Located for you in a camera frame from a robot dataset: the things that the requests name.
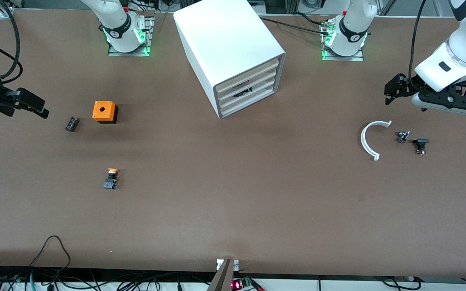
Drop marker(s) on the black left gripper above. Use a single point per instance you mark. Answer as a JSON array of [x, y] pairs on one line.
[[407, 85]]

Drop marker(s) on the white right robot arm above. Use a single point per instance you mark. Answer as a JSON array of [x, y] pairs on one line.
[[115, 20]]

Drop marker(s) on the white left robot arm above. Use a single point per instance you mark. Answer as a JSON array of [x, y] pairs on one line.
[[459, 52]]

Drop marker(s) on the orange emergency stop button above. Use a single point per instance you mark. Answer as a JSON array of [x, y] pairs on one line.
[[111, 181]]

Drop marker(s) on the small black terminal block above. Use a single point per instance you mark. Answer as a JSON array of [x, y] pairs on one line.
[[72, 123]]

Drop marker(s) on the dark electronic component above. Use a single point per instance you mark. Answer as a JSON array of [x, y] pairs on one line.
[[243, 92]]

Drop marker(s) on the circuit board with red light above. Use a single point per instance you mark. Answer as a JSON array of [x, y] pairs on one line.
[[241, 284]]

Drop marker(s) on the small metal switch part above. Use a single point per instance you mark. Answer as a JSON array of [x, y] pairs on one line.
[[403, 136]]

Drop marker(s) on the small black switch part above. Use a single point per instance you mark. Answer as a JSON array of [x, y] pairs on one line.
[[420, 142]]

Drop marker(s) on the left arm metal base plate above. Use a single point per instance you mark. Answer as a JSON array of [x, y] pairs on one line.
[[342, 59]]

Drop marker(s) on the orange button enclosure box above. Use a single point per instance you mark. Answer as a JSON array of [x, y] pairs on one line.
[[109, 111]]

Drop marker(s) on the aluminium frame profile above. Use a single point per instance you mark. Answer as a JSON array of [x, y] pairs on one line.
[[6, 10]]

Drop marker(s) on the white table edge rail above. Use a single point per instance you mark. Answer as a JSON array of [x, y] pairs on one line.
[[350, 285]]

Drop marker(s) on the grey metal mounting post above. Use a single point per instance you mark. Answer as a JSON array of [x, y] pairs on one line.
[[221, 279]]

